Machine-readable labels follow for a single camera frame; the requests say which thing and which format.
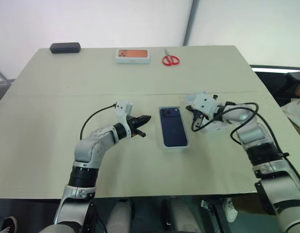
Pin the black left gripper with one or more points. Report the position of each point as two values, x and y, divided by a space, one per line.
133 125

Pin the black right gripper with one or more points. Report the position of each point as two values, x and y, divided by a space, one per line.
199 116

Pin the dark blue smartphone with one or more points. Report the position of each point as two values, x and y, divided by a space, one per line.
174 148
173 127

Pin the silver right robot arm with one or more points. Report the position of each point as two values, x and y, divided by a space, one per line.
251 133

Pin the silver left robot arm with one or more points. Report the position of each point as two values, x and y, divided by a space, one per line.
91 148

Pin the closed phone box orange print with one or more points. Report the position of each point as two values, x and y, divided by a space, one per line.
132 55

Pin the grey metal pillar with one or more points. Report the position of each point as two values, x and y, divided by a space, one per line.
191 21

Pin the white rounded robot leg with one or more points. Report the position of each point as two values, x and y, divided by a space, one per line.
180 218
119 218

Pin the seated person in grey shorts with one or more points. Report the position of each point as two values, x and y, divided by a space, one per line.
295 111

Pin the black metal table leg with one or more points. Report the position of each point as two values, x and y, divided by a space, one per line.
218 216

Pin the black oblong case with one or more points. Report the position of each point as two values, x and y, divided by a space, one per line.
65 48

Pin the grey metal rack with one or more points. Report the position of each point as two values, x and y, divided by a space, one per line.
2 80

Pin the black sneaker white sole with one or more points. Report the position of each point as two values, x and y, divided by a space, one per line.
9 225

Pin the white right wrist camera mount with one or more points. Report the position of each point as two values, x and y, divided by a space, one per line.
205 104

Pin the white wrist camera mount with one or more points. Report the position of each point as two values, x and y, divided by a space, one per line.
121 109
205 104

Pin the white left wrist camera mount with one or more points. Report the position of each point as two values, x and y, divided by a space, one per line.
121 109

